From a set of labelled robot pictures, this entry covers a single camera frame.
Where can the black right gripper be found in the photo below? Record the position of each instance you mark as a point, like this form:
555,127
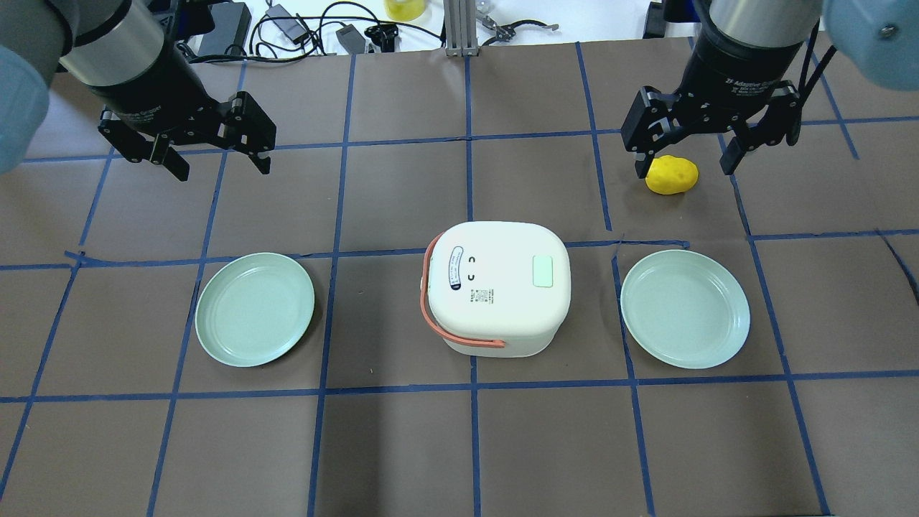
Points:
734,72

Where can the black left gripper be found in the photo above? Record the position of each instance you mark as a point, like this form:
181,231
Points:
147,92

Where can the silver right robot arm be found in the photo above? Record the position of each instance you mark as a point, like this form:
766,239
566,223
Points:
879,37

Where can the white rice cooker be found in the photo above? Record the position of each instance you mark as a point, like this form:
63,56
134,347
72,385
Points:
496,288

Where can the yellow lemon toy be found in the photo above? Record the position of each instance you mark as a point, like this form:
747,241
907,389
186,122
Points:
671,175

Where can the black power adapter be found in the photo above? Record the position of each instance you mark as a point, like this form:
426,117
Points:
231,21

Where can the green plate left side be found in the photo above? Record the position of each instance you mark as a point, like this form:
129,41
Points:
254,310

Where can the green plate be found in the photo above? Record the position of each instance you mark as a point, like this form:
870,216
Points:
254,310
685,309

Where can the green plate right side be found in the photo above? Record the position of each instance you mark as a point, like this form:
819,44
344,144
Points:
685,309

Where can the yellow tape roll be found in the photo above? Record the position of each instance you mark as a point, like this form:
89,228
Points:
404,10

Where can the brown paper table mat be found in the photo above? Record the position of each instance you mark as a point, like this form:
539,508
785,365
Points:
110,406

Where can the aluminium frame post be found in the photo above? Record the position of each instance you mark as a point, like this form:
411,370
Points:
459,22

